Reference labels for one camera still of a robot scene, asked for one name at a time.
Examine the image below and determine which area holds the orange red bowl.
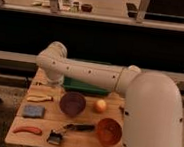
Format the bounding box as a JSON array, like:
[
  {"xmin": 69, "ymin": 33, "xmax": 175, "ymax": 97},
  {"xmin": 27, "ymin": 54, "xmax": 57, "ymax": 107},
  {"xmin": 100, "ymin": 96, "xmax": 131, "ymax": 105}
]
[{"xmin": 95, "ymin": 118, "xmax": 123, "ymax": 147}]

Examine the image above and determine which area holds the blue sponge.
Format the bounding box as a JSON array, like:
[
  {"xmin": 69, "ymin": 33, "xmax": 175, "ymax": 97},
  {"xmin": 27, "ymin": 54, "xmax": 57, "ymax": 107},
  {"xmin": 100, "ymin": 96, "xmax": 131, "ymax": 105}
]
[{"xmin": 22, "ymin": 104, "xmax": 45, "ymax": 118}]

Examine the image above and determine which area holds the green plastic tray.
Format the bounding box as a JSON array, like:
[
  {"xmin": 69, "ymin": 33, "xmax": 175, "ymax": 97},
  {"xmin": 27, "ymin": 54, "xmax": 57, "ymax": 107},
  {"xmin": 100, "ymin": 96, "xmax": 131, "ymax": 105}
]
[{"xmin": 63, "ymin": 76, "xmax": 109, "ymax": 96}]

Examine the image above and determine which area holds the yellow red apple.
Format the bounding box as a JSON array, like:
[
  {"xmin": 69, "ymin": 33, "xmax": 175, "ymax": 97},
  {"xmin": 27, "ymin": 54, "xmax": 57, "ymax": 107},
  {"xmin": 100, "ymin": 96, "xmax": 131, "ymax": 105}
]
[{"xmin": 93, "ymin": 99, "xmax": 107, "ymax": 113}]

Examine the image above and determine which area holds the pale object on shelf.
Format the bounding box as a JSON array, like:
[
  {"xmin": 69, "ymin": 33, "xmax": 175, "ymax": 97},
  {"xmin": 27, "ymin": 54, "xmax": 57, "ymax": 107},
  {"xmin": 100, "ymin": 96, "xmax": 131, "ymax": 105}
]
[{"xmin": 31, "ymin": 1, "xmax": 50, "ymax": 8}]

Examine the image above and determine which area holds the yellow banana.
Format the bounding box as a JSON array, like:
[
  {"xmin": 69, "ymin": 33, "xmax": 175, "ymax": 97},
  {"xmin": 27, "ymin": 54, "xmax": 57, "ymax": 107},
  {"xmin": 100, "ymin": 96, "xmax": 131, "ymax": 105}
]
[{"xmin": 26, "ymin": 95, "xmax": 53, "ymax": 103}]

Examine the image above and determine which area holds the dark red bowl on shelf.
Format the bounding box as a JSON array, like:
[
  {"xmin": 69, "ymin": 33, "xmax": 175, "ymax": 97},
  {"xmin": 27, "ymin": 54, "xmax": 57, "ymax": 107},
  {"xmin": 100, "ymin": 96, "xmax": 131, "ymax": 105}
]
[{"xmin": 80, "ymin": 3, "xmax": 93, "ymax": 12}]

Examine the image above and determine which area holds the small jar on shelf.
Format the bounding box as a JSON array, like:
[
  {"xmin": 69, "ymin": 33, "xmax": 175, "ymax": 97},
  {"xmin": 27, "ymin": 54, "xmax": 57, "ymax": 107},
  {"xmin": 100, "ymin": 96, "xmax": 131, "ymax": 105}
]
[{"xmin": 71, "ymin": 1, "xmax": 80, "ymax": 12}]

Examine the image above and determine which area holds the purple bowl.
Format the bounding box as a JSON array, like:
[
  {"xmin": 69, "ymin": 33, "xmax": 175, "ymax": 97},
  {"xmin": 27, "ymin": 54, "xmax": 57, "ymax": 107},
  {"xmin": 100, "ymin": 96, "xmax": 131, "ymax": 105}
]
[{"xmin": 59, "ymin": 91, "xmax": 86, "ymax": 118}]

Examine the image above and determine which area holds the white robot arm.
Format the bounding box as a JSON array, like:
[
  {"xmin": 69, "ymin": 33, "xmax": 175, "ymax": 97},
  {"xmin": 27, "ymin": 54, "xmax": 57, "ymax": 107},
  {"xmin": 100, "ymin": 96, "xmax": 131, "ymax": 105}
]
[{"xmin": 36, "ymin": 41, "xmax": 183, "ymax": 147}]

